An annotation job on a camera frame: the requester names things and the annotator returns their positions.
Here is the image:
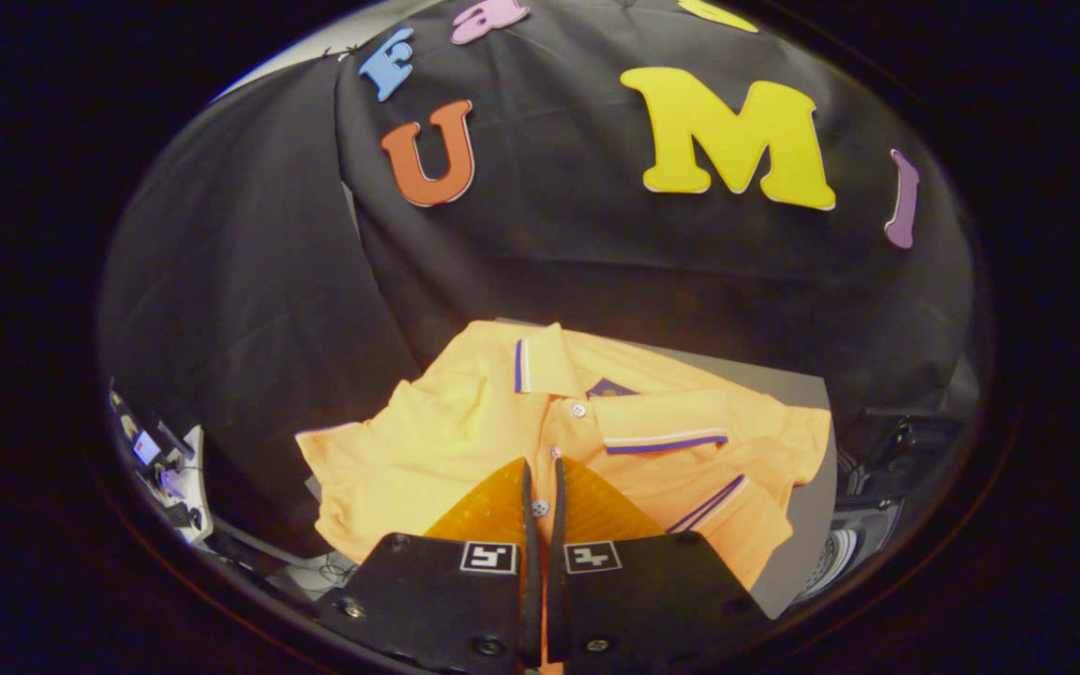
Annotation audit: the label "orange polo shirt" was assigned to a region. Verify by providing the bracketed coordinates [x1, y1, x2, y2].
[294, 321, 832, 675]

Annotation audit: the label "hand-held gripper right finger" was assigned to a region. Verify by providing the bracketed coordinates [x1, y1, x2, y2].
[547, 457, 775, 668]

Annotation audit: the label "white equipment stand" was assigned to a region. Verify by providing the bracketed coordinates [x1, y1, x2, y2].
[109, 380, 215, 547]

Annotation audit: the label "grey washing machine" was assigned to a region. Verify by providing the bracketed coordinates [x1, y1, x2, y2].
[788, 469, 907, 606]

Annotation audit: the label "black floor cables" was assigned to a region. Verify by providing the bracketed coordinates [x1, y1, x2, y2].
[212, 525, 363, 601]

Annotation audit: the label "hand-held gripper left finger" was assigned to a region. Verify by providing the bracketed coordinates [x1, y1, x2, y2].
[315, 457, 541, 671]

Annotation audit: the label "grey cabinet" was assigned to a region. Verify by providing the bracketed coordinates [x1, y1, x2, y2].
[304, 317, 832, 620]

